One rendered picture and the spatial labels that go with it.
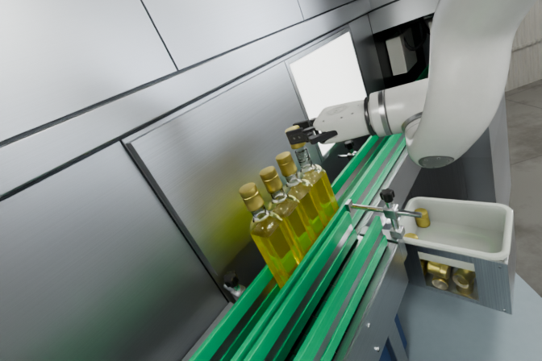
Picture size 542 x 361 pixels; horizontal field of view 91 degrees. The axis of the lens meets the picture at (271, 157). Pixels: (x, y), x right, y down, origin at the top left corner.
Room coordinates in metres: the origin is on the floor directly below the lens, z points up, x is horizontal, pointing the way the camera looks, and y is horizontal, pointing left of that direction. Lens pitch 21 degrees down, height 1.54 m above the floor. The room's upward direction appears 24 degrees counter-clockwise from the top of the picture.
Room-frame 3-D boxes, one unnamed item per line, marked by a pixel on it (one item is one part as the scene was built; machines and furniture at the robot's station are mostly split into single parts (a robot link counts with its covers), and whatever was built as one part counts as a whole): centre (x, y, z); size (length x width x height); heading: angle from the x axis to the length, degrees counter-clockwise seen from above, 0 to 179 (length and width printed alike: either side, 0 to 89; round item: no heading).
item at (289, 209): (0.49, 0.02, 1.16); 0.06 x 0.06 x 0.21; 40
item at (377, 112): (0.46, -0.22, 1.35); 0.09 x 0.03 x 0.08; 145
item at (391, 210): (0.49, -0.18, 1.12); 0.17 x 0.03 x 0.12; 40
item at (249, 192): (0.45, 0.06, 1.31); 0.04 x 0.04 x 0.04
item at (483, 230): (0.49, -0.33, 0.97); 0.22 x 0.17 x 0.09; 40
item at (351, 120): (0.50, -0.17, 1.35); 0.11 x 0.10 x 0.07; 55
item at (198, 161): (0.78, -0.12, 1.32); 0.90 x 0.03 x 0.34; 130
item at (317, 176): (0.57, -0.07, 1.16); 0.06 x 0.06 x 0.21; 41
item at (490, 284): (0.51, -0.31, 0.92); 0.27 x 0.17 x 0.15; 40
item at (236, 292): (0.45, 0.19, 1.11); 0.07 x 0.04 x 0.13; 40
